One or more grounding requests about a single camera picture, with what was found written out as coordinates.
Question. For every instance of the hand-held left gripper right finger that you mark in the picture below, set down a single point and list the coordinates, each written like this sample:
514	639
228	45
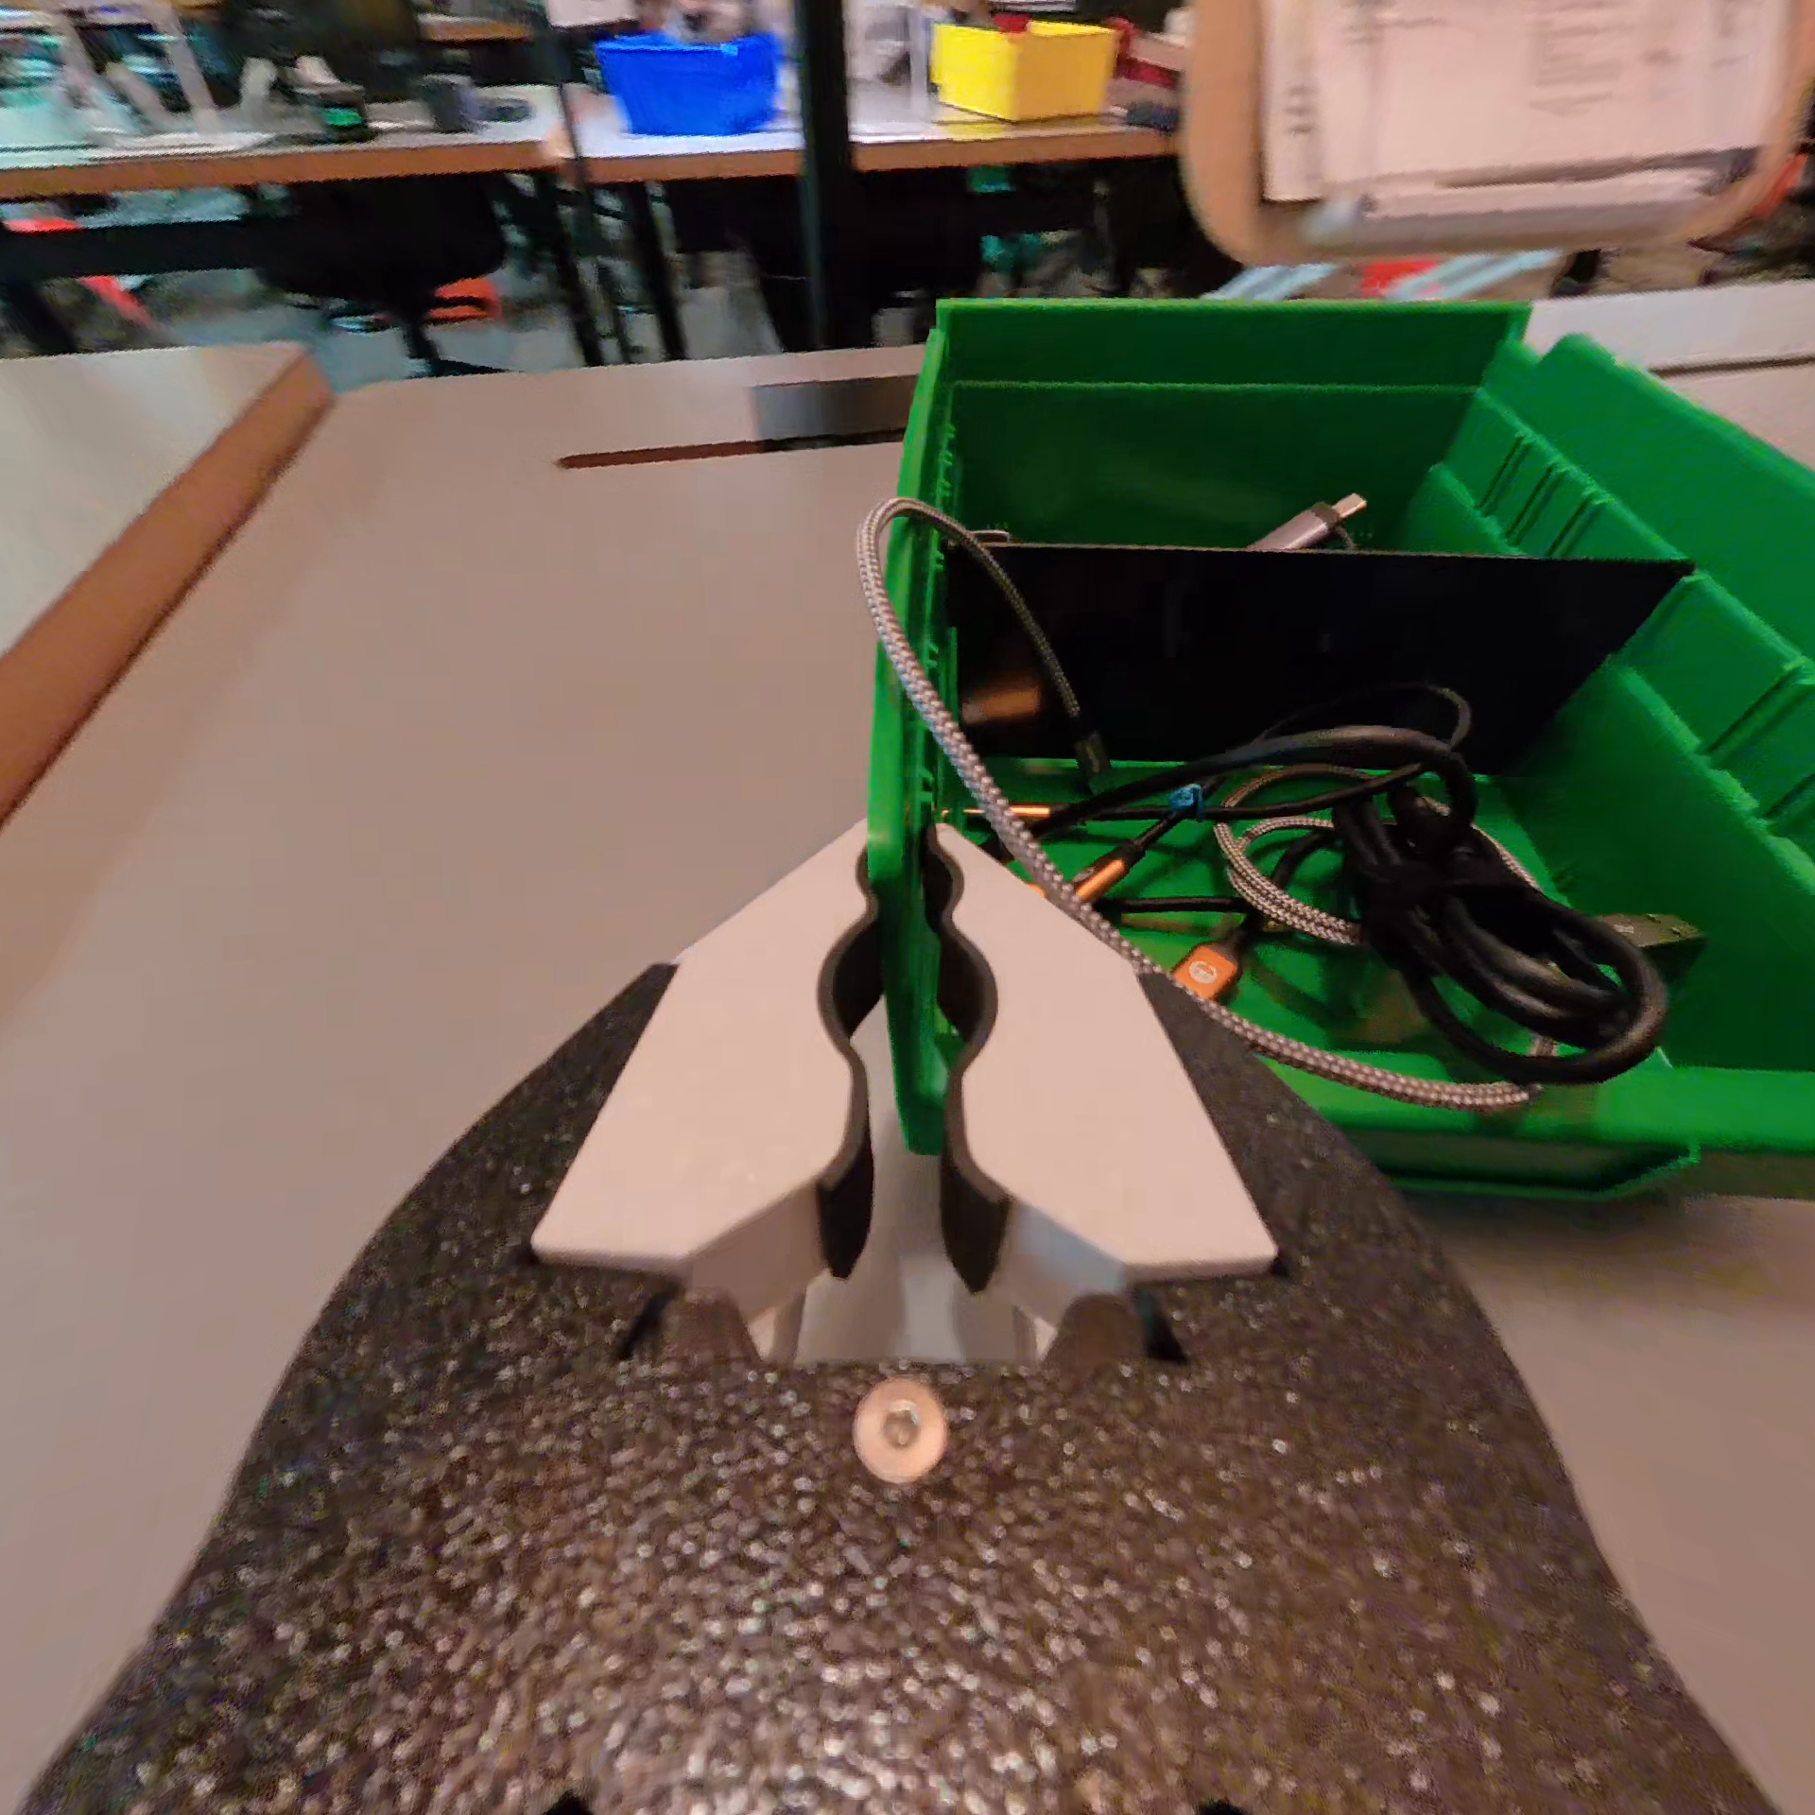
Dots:
1092	1121

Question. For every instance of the yellow plastic bin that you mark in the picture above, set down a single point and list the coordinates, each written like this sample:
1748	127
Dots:
1021	75

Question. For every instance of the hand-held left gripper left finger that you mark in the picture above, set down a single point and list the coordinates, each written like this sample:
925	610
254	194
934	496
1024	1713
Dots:
709	1121

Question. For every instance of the wooden clipboard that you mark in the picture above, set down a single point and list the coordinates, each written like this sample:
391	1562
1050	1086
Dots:
1234	192

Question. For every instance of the blue plastic bin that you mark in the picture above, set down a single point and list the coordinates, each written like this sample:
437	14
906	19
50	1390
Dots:
688	87

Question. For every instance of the black office chair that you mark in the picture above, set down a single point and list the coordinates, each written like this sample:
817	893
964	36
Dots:
383	246

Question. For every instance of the white paper sheet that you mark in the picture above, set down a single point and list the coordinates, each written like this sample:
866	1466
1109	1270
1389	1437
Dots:
1503	85

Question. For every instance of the black metal post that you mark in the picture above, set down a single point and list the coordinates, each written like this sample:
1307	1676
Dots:
821	172

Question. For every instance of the green plastic bin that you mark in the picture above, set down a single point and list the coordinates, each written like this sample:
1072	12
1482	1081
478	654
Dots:
1220	356

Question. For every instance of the black bin divider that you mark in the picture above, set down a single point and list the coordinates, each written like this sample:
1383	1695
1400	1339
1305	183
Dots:
1346	639

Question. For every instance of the wooden edged table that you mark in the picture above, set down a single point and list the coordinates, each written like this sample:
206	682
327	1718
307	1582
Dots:
880	146
284	158
113	454

